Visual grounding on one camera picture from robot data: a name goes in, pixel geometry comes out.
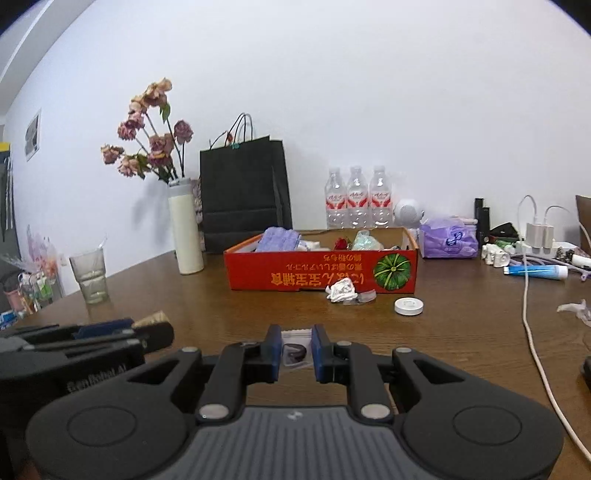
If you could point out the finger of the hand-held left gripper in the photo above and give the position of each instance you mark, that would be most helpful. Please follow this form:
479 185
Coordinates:
104 326
152 337

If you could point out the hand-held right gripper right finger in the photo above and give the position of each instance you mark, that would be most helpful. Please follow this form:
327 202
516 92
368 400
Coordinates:
318 353

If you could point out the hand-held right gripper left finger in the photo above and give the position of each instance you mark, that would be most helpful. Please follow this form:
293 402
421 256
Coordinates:
274 353

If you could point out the tan rectangular block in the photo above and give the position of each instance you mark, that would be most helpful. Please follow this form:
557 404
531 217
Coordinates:
152 318

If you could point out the small clear packet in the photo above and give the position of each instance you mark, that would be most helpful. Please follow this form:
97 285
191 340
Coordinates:
295 350

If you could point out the red cardboard box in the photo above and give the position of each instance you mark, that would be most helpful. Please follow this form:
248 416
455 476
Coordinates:
286 277

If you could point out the white tissue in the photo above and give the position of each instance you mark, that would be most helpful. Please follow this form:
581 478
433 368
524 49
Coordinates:
310 244

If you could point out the red artificial rose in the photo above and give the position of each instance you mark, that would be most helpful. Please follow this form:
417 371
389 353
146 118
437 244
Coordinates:
341 243

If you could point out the purple woven pouch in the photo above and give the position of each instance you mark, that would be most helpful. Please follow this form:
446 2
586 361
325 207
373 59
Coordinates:
277 240

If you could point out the clear plastic bag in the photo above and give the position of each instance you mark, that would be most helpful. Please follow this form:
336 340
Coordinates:
367 241

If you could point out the glass cup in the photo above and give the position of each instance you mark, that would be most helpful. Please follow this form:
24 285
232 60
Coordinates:
90 281

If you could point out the white paper ball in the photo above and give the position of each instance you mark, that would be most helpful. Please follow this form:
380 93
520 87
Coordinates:
339 293

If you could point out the glass stirring rod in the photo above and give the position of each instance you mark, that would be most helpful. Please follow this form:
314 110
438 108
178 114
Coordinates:
101 244

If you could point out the clear wrapped pink bouquet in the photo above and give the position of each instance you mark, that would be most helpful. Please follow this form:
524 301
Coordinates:
41 258

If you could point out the white round lid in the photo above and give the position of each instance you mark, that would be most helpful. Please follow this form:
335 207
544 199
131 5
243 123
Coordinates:
408 306

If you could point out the white thermos bottle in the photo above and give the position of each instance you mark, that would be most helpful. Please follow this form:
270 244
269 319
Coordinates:
185 230

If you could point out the clear water bottle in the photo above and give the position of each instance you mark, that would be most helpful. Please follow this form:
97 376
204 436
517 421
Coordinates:
358 203
336 203
380 203

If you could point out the black paper bag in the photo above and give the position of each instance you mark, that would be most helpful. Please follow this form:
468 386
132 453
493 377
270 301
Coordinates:
244 194

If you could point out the white round speaker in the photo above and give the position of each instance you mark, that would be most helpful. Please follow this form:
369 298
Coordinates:
408 212

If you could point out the purple plastic bag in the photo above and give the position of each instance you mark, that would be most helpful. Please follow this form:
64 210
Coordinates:
445 240

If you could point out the dried pink flowers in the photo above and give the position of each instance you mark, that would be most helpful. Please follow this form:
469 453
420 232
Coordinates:
152 134

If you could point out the white plastic holder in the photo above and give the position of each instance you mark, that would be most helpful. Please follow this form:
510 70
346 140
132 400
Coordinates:
496 255

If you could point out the black upright device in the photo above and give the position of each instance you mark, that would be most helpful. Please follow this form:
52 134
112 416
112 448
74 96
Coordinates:
482 221

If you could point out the black flat device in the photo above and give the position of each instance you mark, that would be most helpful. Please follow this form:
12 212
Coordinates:
504 230

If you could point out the blue toothpaste tube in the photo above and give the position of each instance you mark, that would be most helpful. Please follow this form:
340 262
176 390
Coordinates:
535 272

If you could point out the clear plastic piece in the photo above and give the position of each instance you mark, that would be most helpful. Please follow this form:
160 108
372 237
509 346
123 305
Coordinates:
575 310

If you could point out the black metal clip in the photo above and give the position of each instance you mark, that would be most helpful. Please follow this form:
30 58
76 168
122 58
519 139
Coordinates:
565 253

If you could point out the black rounded object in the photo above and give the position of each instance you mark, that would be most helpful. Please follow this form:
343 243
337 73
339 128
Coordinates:
586 369

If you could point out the white cylindrical device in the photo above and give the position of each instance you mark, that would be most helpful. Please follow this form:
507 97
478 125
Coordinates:
581 261

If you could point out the brown cardboard piece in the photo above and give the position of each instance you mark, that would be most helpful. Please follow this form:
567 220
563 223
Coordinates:
584 221

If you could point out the wall picture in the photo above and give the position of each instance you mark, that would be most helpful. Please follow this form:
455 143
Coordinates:
33 134

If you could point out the white wall charger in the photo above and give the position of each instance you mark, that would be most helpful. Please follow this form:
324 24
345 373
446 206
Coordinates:
540 236

